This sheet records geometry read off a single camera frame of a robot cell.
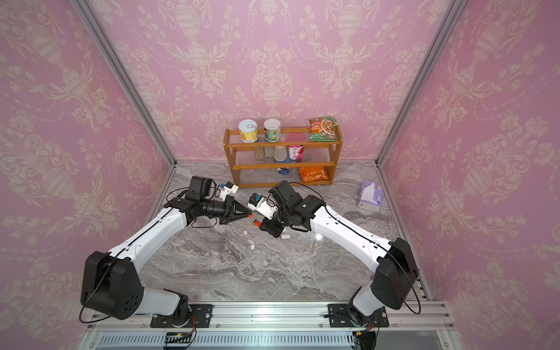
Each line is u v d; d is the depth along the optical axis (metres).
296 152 0.97
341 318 0.73
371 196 1.00
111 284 0.41
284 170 1.11
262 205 0.67
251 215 0.77
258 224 0.76
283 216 0.64
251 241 0.92
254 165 1.04
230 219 0.72
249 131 0.85
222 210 0.71
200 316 0.74
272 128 0.85
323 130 0.87
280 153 0.99
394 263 0.41
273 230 0.66
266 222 0.66
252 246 0.90
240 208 0.76
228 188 0.78
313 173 1.10
